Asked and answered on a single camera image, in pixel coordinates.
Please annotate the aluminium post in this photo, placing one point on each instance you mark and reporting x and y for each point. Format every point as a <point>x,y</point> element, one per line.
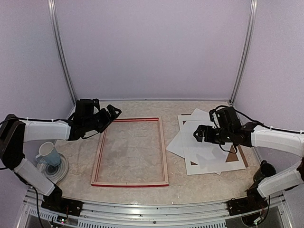
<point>60,50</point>
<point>245,50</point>

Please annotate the white round plate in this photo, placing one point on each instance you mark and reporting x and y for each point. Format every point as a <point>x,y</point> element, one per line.
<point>55,174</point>

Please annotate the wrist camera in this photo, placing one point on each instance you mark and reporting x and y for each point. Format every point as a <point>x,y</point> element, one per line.
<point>96,106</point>
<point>215,118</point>

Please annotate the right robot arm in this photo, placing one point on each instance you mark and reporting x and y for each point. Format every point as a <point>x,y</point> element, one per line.
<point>233,126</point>

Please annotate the white mat board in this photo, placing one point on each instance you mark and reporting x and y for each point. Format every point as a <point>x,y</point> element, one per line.
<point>213,166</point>

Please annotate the clear acrylic sheet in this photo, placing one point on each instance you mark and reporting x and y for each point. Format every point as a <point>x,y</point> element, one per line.
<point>130,149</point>

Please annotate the wooden red photo frame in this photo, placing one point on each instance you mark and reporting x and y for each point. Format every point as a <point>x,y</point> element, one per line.
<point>164,152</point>

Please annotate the aluminium front rail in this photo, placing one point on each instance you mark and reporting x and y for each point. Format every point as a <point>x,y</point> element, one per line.
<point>92,214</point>

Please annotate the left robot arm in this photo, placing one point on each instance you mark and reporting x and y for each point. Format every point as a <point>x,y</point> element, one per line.
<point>16,131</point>

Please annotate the light blue cup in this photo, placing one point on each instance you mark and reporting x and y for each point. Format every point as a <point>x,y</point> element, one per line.
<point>47,154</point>

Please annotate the white photo paper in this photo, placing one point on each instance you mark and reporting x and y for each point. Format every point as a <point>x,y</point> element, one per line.
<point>180,142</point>

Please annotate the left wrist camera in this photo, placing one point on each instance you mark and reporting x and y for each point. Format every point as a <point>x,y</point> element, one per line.
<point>96,106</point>

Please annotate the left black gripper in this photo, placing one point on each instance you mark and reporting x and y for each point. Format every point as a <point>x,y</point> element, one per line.
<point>108,119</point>

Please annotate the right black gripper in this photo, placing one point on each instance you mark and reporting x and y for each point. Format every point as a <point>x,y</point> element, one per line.
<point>201,128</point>

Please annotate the right aluminium post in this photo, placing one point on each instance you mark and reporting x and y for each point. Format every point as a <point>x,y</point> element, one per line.
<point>245,50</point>

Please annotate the left aluminium post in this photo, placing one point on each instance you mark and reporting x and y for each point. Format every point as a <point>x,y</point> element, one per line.
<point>60,50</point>

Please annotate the brown backing board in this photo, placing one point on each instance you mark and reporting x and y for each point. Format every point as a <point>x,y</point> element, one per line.
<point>242,154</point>

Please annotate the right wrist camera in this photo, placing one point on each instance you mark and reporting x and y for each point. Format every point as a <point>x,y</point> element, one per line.
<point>215,118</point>

